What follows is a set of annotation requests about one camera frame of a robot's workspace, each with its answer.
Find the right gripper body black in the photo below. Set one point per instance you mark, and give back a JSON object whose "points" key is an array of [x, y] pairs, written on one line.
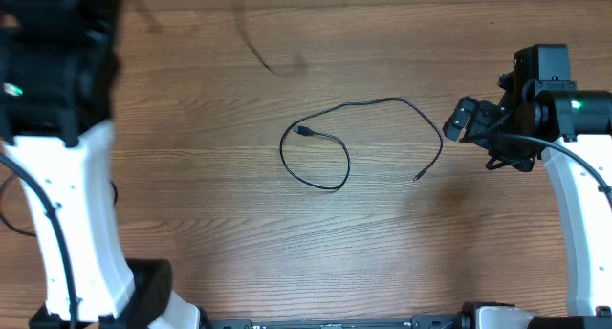
{"points": [[512, 153]]}

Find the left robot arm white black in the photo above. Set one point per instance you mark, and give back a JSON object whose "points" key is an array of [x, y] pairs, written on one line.
{"points": [[58, 67]]}

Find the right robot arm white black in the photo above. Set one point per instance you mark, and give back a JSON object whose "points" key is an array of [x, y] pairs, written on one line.
{"points": [[544, 116]]}

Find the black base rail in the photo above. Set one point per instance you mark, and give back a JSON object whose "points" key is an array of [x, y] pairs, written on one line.
{"points": [[415, 322]]}

